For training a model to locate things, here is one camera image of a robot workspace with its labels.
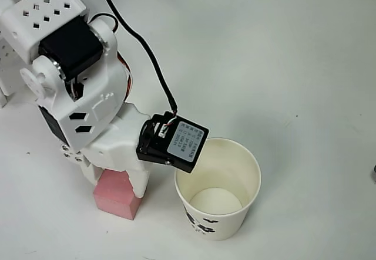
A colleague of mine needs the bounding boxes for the pink foam cube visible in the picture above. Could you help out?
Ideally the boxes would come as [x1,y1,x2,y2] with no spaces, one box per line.
[92,168,142,221]

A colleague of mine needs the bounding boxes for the white paper cup black print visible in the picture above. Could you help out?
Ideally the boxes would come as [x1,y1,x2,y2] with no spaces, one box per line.
[174,137,262,242]

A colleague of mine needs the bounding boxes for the black camera box with label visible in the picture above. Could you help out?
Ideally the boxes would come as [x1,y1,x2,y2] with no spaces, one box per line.
[136,112,210,174]

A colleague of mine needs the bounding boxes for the red white black servo wires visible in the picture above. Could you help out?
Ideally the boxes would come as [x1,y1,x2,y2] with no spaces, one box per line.
[116,51,135,104]

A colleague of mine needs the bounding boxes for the black camera cable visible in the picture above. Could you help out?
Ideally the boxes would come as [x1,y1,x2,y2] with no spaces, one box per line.
[87,0,179,116]

